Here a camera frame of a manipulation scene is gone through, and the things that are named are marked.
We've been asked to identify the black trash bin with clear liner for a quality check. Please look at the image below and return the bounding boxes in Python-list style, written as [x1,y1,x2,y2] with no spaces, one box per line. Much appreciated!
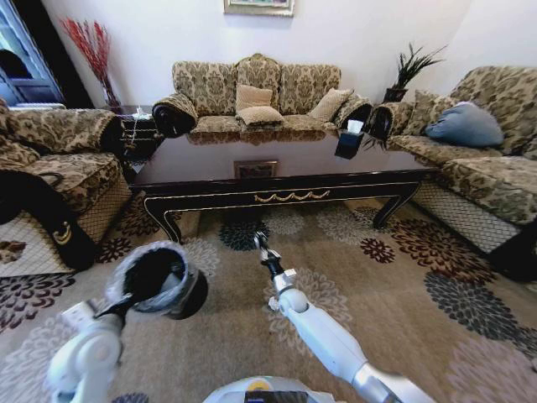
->
[106,241,210,322]

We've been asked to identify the dark glossy coffee table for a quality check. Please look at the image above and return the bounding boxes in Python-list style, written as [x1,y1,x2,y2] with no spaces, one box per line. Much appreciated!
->
[125,128,440,245]

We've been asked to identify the white robot front shell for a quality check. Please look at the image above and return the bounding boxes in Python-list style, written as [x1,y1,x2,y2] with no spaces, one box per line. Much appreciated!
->
[201,374,325,403]

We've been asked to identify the beige flat cushion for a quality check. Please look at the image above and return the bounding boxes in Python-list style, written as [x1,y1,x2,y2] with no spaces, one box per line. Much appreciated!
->
[235,106,286,127]

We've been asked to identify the floral patterned rug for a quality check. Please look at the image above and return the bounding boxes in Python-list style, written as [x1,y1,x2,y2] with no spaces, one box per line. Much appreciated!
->
[0,196,537,403]

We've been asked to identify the black tissue box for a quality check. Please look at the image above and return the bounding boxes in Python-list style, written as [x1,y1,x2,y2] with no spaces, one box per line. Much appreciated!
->
[334,118,364,160]

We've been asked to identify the beige square cushion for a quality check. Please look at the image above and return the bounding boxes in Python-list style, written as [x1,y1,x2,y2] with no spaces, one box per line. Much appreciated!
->
[234,83,274,112]

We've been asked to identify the beige tilted cushion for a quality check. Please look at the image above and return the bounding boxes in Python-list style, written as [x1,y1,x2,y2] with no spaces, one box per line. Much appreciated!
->
[307,87,350,123]

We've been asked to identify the dark side table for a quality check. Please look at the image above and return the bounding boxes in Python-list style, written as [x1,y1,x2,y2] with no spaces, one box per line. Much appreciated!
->
[109,104,165,165]

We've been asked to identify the floral three-seat sofa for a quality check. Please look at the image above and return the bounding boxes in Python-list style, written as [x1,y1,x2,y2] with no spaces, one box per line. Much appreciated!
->
[151,53,375,140]

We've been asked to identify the floral patterned cushion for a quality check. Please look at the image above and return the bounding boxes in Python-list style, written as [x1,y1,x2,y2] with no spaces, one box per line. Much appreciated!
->
[404,89,459,137]

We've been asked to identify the floral sofa with blue cushion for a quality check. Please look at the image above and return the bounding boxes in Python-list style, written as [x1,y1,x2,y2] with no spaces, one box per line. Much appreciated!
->
[370,65,537,272]

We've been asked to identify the green plant in dark pot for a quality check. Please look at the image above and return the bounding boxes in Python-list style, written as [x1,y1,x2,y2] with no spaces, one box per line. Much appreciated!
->
[383,40,449,104]

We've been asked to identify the blue cushion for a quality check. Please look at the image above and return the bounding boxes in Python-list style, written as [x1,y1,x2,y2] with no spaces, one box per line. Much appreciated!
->
[424,101,505,149]

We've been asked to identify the red branches in vase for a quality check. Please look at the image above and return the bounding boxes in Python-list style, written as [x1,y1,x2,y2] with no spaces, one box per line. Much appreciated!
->
[60,16,123,111]

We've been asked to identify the blue framed window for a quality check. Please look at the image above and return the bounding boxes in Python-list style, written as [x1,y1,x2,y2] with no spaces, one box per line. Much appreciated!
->
[0,0,65,107]

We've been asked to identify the gold framed wall picture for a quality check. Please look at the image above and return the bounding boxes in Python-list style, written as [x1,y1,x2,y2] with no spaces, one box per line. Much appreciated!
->
[222,0,295,18]

